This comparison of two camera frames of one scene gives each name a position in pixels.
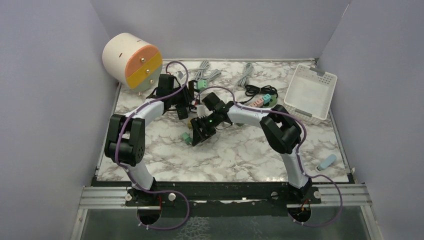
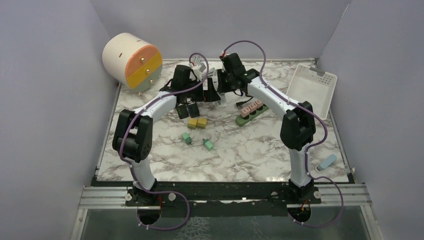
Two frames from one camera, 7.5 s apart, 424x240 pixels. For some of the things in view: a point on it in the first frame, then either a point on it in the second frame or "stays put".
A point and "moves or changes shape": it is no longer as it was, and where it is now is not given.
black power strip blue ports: [192, 88] moves or changes shape
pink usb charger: [258, 103] moves or changes shape
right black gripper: [197, 135] -> [222, 88]
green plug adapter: [201, 84] moves or changes shape
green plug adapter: [186, 136] stays put
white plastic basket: [310, 94] stays put
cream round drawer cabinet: [128, 60] stays put
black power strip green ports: [182, 113] stays put
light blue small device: [327, 162] stays put
